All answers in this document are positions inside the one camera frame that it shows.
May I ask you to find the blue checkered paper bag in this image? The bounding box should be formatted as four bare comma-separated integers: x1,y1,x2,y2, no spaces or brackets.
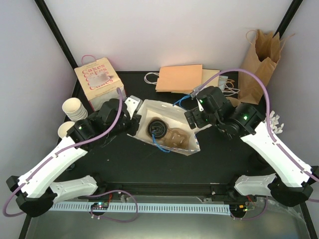
133,100,210,156

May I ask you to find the grey pulp cup carrier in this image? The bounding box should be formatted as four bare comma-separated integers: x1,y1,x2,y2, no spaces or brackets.
151,118,189,149

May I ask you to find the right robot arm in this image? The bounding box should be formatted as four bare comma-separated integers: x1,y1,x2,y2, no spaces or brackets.
184,86,319,207

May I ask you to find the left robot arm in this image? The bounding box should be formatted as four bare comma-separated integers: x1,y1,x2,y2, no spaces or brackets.
6,96,143,218

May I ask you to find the light blue flat paper bag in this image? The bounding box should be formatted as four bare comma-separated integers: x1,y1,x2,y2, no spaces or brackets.
218,76,240,97

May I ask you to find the orange flat paper bag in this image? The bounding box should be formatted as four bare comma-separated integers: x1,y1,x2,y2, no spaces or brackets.
144,64,202,94

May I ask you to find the Cakes printed paper bag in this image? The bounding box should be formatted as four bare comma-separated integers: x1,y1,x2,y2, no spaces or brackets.
74,57,126,111

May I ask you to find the far paper cup stack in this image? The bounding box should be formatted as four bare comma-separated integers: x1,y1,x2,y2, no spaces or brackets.
62,98,88,122

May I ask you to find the paper cup stack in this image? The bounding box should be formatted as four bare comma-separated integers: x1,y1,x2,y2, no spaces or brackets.
57,121,74,138
62,98,88,122

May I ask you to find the near paper cup stack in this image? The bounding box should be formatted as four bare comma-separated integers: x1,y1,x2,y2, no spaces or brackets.
57,121,74,138

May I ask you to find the standing brown paper bag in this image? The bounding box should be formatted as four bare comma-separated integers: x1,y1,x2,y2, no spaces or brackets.
238,29,289,105

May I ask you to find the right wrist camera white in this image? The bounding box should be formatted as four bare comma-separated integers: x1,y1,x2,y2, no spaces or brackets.
191,86,204,112

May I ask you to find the light blue cable duct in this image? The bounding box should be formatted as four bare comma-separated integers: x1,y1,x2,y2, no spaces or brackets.
50,201,230,216

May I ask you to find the right black frame post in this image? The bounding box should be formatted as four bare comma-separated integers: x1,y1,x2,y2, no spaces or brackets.
275,0,303,38

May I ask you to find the black frame post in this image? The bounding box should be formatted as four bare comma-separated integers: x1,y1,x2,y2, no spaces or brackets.
34,0,78,69
275,0,303,38

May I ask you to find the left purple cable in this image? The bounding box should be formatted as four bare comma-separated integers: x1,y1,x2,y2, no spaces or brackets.
2,87,139,223

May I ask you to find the left black frame post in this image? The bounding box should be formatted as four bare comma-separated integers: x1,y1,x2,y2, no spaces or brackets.
34,0,78,69

